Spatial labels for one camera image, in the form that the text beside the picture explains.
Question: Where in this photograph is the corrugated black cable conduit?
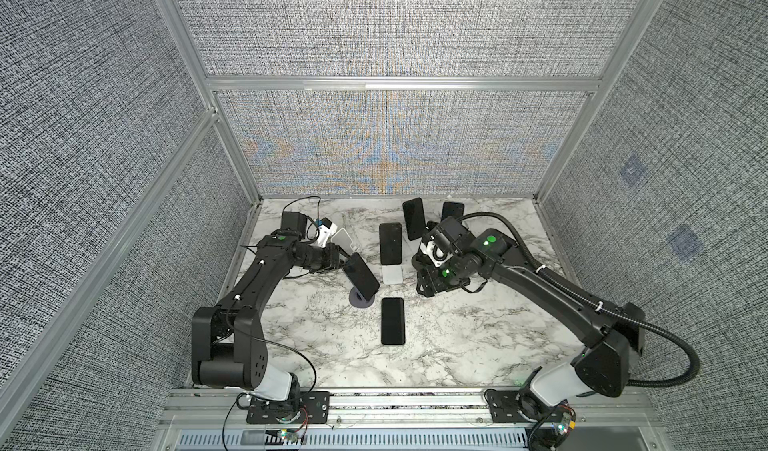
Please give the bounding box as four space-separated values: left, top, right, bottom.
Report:
458 212 701 389

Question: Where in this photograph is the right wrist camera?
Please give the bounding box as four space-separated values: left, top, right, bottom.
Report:
419 236 451 267

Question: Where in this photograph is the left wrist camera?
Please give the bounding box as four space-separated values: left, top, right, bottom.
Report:
314 217 338 248

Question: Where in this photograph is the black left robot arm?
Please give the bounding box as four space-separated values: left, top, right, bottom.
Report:
191 218 350 401

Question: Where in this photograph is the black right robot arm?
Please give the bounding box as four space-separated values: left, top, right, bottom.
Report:
413 218 644 418

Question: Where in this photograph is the purple round phone stand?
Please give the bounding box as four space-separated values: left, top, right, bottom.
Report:
348 288 376 309

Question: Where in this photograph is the aluminium front rail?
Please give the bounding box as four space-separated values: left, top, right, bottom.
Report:
150 387 673 450

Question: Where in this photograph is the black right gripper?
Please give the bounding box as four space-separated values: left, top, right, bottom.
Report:
412 254 469 297

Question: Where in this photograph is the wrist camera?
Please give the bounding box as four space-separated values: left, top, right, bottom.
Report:
314 217 338 248
419 236 451 267

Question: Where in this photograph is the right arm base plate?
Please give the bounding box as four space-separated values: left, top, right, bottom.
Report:
482 388 572 424

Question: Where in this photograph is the white folding phone stand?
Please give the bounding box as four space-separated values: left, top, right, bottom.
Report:
381 264 404 285

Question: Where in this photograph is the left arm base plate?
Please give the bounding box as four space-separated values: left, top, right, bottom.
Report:
246 391 332 426

